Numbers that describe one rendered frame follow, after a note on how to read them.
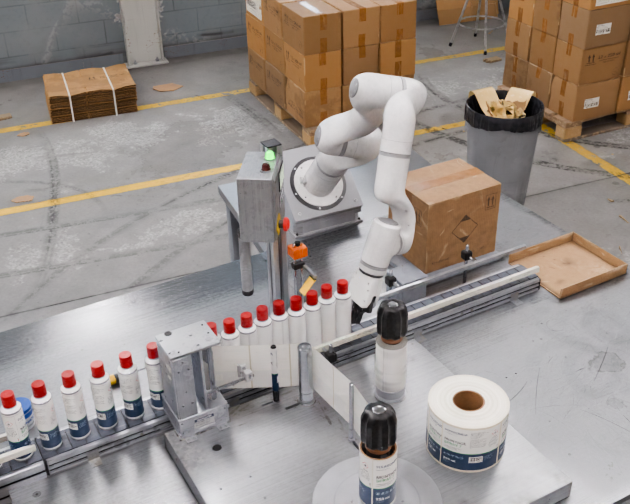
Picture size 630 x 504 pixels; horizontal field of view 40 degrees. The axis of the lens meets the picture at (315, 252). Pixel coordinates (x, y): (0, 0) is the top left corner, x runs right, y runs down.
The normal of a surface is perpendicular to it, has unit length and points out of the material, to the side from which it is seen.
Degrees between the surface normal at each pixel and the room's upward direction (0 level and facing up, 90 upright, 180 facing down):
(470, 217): 90
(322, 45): 90
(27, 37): 90
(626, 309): 0
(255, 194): 90
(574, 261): 0
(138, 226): 0
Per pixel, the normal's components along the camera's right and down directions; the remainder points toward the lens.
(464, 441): -0.18, 0.51
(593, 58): 0.38, 0.43
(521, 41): -0.88, 0.25
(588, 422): -0.02, -0.85
